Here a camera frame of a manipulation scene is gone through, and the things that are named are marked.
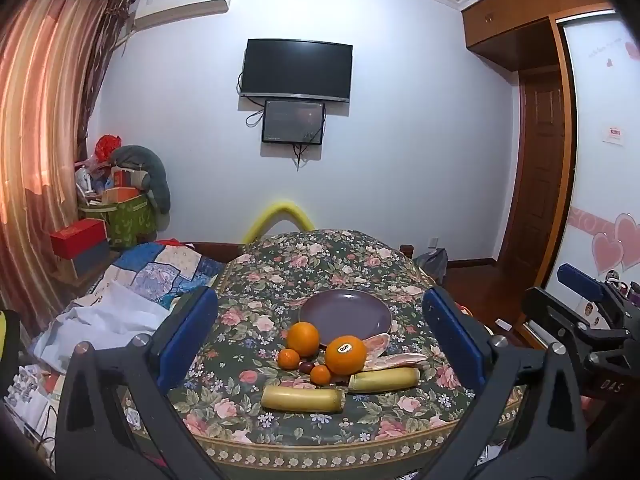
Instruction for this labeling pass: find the dark red jujube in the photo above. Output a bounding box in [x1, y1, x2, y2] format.
[298, 362, 316, 374]

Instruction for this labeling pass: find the wooden door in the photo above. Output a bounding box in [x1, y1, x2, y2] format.
[500, 70, 564, 287]

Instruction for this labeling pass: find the peeled pomelo segment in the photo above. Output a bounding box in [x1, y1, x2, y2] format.
[362, 333, 390, 360]

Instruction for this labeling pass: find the patchwork blue blanket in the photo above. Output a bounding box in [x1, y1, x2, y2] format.
[74, 242, 224, 310]

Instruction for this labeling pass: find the small black wall monitor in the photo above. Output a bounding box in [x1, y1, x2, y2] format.
[262, 99, 326, 145]

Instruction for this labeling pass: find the yellow banana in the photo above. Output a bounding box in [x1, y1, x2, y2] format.
[348, 367, 421, 394]
[260, 386, 346, 414]

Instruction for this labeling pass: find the floral bed quilt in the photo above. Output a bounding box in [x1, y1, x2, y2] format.
[168, 230, 474, 479]

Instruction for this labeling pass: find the small mandarin front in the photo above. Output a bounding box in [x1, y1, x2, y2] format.
[309, 365, 332, 387]

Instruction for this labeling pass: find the large orange with sticker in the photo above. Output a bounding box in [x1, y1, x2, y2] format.
[324, 335, 368, 376]

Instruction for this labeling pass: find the white cloth on bed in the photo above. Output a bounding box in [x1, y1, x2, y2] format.
[30, 281, 169, 373]

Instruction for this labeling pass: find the purple round plate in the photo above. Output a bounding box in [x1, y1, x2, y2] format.
[298, 289, 393, 347]

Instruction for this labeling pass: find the wooden wardrobe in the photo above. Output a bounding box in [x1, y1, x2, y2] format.
[461, 0, 639, 328]

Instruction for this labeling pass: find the grey bag on floor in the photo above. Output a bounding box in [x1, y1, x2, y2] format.
[413, 248, 448, 285]

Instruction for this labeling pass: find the pomelo wedge with rind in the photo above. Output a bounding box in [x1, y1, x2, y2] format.
[362, 353, 428, 372]

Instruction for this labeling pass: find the pink striped curtain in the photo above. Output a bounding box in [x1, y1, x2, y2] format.
[1, 0, 131, 336]

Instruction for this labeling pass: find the wall mounted black television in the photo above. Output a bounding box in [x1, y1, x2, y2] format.
[240, 38, 354, 103]

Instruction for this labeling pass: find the green storage box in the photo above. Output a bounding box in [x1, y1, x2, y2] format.
[79, 195, 156, 249]

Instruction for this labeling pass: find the grey plush toy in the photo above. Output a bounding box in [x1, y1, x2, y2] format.
[110, 145, 171, 214]

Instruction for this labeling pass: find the plain large orange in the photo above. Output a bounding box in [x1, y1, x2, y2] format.
[286, 322, 320, 358]

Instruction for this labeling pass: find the red gift box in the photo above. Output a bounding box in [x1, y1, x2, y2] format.
[50, 218, 106, 259]

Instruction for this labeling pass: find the white air conditioner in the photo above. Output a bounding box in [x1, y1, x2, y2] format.
[132, 0, 231, 30]

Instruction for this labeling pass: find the small mandarin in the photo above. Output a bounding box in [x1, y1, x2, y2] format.
[309, 365, 332, 387]
[277, 348, 300, 370]

